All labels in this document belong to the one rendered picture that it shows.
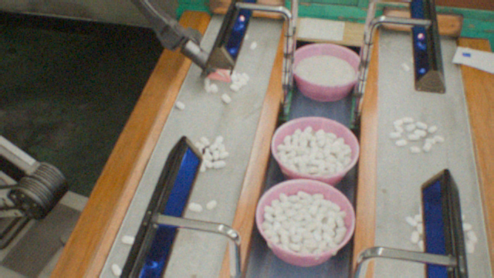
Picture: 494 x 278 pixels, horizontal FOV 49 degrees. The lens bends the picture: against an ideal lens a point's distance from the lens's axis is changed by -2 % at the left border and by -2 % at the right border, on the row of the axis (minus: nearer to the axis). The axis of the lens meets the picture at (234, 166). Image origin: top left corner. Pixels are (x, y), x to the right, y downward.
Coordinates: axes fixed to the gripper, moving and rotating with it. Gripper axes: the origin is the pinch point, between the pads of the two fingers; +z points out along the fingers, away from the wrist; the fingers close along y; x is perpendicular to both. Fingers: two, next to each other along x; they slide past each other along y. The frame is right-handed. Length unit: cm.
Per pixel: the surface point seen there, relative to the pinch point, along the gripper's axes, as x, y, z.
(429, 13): -66, -5, 24
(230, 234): -39, -93, -7
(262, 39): -3.2, 31.2, 7.0
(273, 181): -7.2, -37.1, 22.2
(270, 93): -10.4, -5.7, 11.8
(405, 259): -60, -93, 17
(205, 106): 5.1, -13.0, -2.5
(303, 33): -16.4, 32.2, 16.4
